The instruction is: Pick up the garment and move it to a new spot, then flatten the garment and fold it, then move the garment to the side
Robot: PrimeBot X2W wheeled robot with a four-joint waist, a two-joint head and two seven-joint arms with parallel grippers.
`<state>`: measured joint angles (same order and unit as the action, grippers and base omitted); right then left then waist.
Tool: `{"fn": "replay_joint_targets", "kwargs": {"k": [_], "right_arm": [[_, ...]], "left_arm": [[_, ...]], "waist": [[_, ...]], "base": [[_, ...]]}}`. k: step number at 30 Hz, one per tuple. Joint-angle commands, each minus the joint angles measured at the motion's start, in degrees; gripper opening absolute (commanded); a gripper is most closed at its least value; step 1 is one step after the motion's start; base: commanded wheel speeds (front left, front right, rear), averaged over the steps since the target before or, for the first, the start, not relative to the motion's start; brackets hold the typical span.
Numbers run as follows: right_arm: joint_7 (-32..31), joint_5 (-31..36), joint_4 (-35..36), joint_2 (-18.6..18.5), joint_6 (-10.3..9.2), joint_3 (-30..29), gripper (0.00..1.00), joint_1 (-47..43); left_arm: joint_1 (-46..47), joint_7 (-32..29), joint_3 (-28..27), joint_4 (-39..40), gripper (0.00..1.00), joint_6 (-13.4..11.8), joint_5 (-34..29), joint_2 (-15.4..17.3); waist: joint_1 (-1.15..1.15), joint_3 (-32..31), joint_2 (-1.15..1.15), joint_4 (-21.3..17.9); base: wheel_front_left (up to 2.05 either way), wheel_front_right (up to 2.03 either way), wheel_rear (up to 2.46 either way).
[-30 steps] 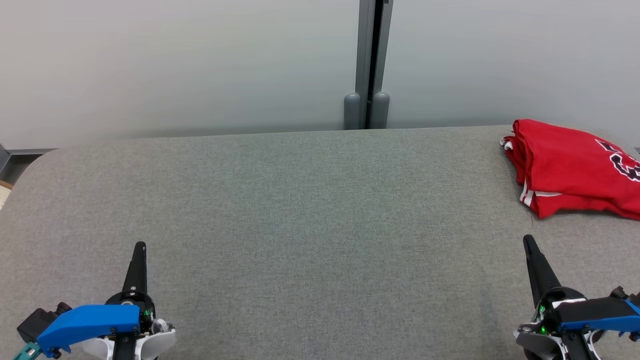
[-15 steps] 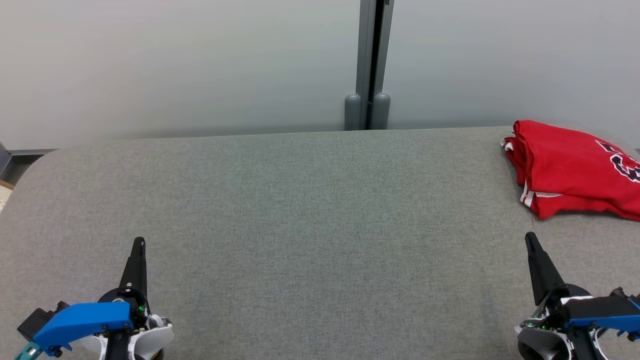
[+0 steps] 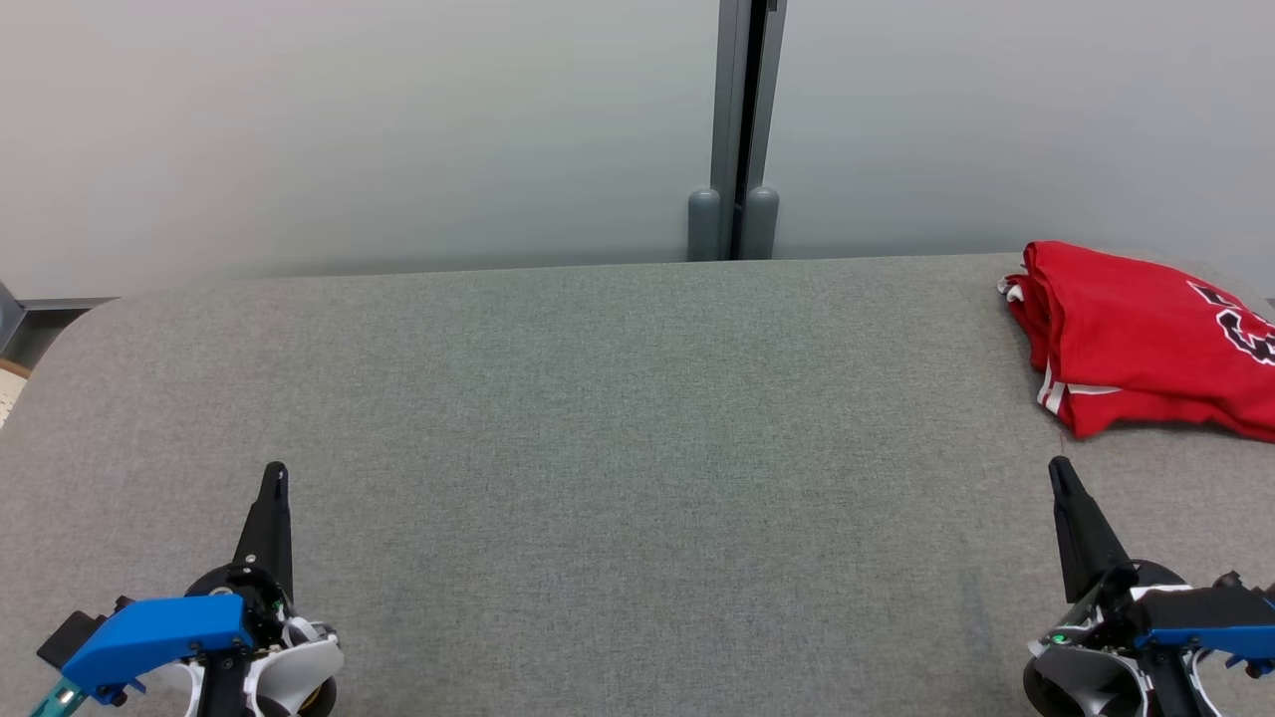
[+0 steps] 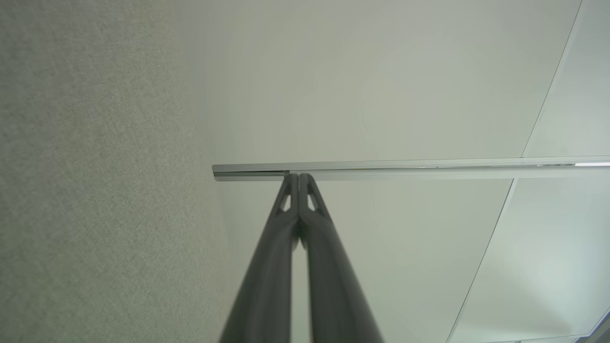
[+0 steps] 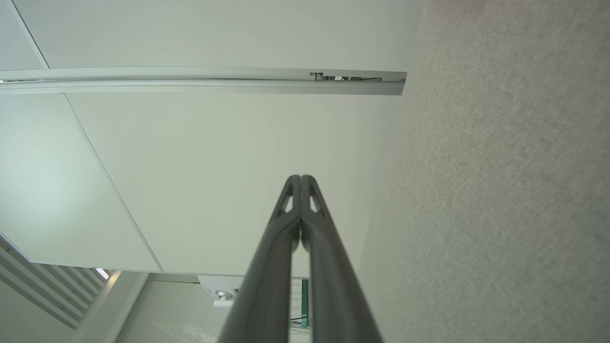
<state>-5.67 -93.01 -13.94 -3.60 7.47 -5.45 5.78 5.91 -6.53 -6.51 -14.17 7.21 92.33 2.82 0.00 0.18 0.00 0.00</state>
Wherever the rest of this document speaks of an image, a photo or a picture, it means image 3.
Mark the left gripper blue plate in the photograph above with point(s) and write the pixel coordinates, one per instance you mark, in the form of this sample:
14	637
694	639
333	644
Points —
159	632

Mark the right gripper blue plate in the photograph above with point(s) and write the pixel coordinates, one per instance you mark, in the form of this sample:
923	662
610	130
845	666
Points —
1215	617

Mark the red jersey white sleeves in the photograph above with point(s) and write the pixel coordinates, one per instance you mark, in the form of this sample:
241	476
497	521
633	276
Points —
1136	339

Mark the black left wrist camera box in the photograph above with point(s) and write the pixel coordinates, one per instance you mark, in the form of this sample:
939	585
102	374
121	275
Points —
70	637

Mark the teal left camera connector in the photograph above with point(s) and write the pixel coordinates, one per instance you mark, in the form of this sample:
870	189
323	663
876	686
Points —
58	702

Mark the grey partition post with feet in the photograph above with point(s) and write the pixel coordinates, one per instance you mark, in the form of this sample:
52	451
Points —
732	119

